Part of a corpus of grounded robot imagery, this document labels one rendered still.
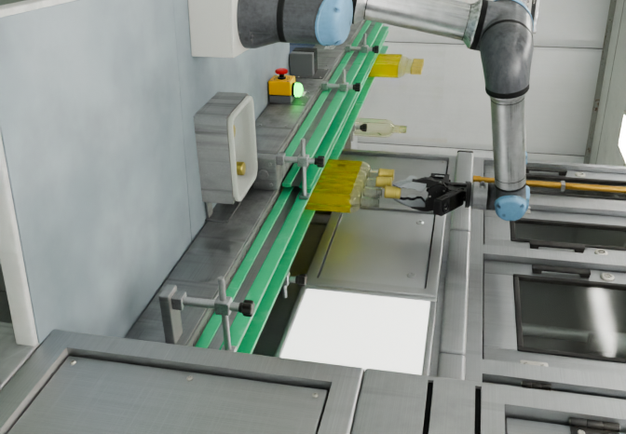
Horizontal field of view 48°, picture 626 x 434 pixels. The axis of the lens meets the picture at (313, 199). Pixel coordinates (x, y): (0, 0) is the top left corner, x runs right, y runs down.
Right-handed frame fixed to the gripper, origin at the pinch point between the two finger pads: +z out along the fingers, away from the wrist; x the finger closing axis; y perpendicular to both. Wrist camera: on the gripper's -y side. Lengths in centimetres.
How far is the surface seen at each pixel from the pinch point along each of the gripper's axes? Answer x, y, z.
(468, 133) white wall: -203, 587, -23
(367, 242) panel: -12.9, -6.9, 7.2
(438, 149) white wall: -224, 587, 9
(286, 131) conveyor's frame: 15.4, 1.7, 31.9
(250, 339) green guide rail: -5, -66, 23
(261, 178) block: 9.2, -17.0, 34.1
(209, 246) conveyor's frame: 5, -46, 38
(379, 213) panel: -12.5, 10.3, 6.1
